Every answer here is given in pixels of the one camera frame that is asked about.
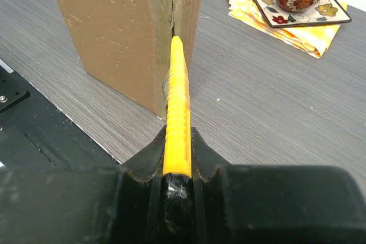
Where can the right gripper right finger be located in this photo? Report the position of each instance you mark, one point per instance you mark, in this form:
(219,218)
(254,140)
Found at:
(273,203)

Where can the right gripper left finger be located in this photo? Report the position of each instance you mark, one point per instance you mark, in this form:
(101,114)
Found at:
(100,204)

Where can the orange checkered folded cloth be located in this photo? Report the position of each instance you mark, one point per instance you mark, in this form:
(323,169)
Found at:
(314,40)

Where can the yellow utility knife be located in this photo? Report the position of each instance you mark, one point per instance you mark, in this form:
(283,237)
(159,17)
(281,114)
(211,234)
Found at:
(177,202)

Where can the square floral ceramic plate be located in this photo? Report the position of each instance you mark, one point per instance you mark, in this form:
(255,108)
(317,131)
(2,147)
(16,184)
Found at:
(324,12)

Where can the brown cardboard express box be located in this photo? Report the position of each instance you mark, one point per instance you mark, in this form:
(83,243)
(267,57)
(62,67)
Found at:
(126,43)

